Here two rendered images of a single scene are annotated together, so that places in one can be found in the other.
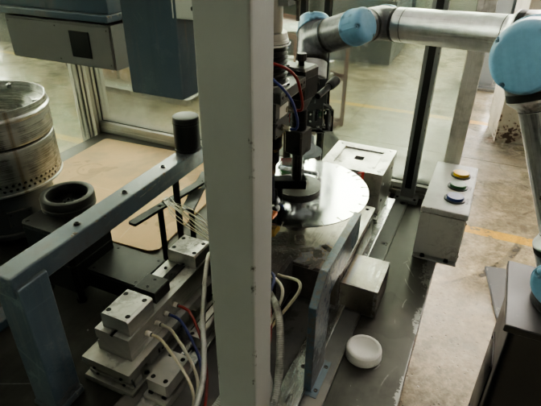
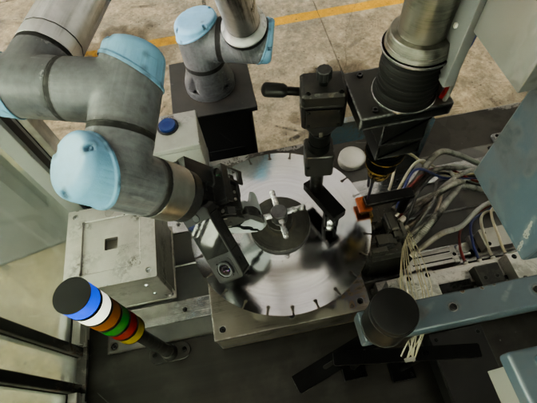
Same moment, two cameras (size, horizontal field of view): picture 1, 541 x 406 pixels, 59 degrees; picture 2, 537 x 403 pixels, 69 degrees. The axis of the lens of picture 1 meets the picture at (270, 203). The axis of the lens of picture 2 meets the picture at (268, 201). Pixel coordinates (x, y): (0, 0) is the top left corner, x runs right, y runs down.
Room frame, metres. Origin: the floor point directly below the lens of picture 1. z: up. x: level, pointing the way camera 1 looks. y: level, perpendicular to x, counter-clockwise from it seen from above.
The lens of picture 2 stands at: (1.14, 0.21, 1.60)
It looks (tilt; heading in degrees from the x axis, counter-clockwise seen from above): 60 degrees down; 241
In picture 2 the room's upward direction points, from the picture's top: 8 degrees counter-clockwise
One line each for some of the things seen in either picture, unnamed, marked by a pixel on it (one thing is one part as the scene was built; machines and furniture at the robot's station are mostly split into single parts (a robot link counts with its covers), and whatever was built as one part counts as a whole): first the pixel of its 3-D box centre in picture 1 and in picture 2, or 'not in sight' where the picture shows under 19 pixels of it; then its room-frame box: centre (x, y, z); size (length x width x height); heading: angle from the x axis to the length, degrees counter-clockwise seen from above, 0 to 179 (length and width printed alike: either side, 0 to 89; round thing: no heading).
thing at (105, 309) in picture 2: not in sight; (89, 305); (1.27, -0.05, 1.11); 0.05 x 0.04 x 0.03; 65
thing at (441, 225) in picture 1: (446, 210); (149, 156); (1.09, -0.47, 0.82); 0.28 x 0.11 x 0.15; 155
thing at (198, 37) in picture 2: not in sight; (200, 37); (0.80, -0.66, 0.91); 0.13 x 0.12 x 0.14; 137
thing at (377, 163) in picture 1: (357, 180); (125, 257); (1.25, -0.26, 0.82); 0.18 x 0.18 x 0.15; 65
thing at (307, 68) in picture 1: (299, 105); (320, 126); (0.89, -0.06, 1.17); 0.06 x 0.05 x 0.20; 146
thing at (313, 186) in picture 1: (297, 183); (280, 221); (0.97, -0.06, 0.96); 0.11 x 0.11 x 0.03
